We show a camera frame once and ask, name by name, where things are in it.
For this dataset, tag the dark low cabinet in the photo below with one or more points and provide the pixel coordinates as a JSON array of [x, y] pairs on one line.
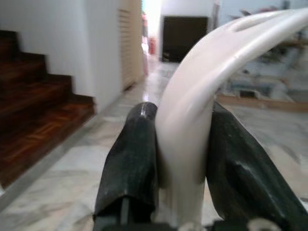
[[184, 36]]

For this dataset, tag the dark wooden staircase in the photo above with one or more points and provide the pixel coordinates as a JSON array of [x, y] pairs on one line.
[[36, 96]]

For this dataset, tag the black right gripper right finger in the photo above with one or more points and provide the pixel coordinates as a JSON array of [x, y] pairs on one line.
[[235, 173]]

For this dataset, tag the cream louvred closet door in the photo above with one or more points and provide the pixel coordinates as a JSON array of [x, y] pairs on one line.
[[128, 48]]

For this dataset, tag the cluttered glass shelf unit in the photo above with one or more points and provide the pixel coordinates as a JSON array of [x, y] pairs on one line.
[[267, 72]]

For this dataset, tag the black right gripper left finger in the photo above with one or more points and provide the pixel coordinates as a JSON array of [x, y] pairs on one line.
[[130, 154]]

